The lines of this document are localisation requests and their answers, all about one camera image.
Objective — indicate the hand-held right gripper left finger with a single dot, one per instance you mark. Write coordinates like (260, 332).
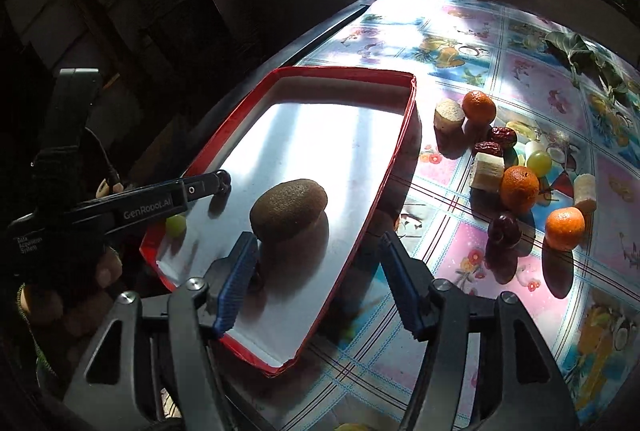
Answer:
(235, 283)

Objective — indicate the peeled banana piece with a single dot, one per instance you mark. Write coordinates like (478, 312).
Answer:
(585, 193)
(448, 115)
(486, 171)

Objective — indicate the red rimmed white tray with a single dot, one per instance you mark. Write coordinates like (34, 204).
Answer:
(325, 136)

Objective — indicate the green leaf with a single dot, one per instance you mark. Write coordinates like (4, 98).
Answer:
(575, 51)
(616, 78)

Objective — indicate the brown kiwi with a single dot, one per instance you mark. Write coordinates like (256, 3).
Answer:
(287, 211)

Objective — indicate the orange tangerine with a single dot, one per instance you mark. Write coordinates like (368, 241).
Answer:
(478, 107)
(520, 188)
(565, 227)

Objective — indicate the red date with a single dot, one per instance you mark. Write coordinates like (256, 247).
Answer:
(504, 136)
(487, 149)

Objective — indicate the green grape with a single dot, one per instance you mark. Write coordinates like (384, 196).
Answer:
(176, 225)
(539, 162)

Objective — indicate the fruit printed tablecloth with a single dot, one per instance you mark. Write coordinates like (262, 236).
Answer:
(460, 311)

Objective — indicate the beige round piece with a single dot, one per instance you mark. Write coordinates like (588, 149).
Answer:
(105, 188)

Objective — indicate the person's left hand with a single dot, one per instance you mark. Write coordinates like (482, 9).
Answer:
(107, 271)

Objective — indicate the small white banana piece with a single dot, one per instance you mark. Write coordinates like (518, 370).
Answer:
(532, 147)

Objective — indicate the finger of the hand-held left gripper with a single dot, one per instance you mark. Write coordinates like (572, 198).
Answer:
(205, 186)

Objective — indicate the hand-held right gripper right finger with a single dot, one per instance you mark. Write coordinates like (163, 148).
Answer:
(406, 293)

